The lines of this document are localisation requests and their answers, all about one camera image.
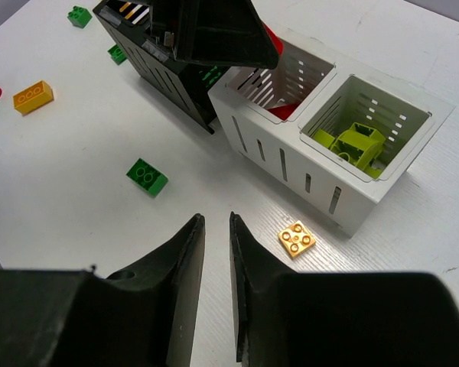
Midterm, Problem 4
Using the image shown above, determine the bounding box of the lime lego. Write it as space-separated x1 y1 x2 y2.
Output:
364 161 386 180

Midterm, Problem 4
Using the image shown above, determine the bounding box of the white two-compartment container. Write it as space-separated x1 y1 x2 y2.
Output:
209 31 453 235

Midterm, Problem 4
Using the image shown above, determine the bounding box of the red rounded lego block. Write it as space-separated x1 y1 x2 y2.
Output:
268 100 300 121

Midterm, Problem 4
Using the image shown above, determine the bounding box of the orange long lego brick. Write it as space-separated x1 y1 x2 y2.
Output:
13 80 54 115

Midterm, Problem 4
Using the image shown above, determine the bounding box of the red arched lego green top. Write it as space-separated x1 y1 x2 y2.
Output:
263 23 284 56

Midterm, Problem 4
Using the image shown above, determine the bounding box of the orange small lego brick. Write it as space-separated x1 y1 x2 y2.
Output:
278 220 317 259

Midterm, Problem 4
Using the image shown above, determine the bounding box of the dark green long lego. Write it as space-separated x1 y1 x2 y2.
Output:
108 44 126 65

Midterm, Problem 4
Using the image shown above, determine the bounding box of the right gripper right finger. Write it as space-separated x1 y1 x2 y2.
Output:
229 213 459 366

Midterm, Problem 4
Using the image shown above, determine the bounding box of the small green square lego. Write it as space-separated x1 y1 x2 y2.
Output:
67 5 92 28

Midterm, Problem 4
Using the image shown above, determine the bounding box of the dark green 2x2 lego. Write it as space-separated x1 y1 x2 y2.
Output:
126 158 168 197

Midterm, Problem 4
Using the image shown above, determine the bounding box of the lime small lego brick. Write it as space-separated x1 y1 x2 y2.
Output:
312 129 335 149

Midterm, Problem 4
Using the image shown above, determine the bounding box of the black two-compartment container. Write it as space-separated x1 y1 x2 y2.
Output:
93 1 229 134

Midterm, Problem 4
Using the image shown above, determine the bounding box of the lime long lego edge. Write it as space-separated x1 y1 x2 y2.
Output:
330 122 386 171

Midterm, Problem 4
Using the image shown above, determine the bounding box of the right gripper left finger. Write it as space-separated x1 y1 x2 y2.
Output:
0 214 205 366

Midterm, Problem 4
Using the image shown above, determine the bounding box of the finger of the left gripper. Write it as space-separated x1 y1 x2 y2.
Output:
148 0 279 69

